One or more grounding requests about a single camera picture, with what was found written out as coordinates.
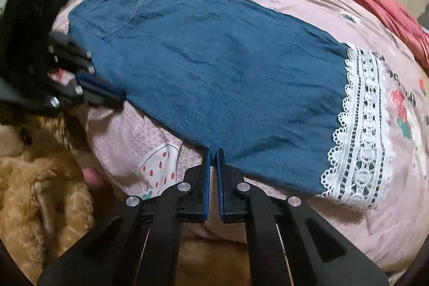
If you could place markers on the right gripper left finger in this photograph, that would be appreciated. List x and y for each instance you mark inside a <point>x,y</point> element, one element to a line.
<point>138,243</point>

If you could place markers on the blue denim pants lace hem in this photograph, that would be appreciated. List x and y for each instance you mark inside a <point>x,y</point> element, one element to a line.
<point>288,104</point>

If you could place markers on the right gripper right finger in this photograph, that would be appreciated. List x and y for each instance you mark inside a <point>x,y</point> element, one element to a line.
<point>288,242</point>

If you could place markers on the brown plush teddy bear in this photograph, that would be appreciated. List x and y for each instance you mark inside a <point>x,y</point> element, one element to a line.
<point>46,206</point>

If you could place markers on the pink strawberry bear bedsheet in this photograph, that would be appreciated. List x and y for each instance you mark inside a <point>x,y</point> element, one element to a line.
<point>134,154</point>

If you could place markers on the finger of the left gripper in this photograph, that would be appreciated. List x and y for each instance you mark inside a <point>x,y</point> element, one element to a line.
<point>68,55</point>
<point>98,92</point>

